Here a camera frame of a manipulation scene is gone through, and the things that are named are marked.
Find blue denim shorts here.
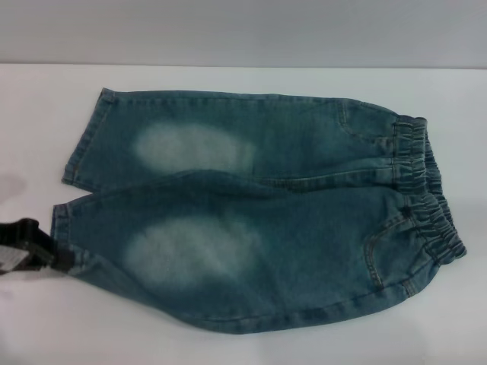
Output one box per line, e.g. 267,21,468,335
51,86,469,324

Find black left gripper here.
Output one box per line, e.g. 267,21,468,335
0,217,81,275

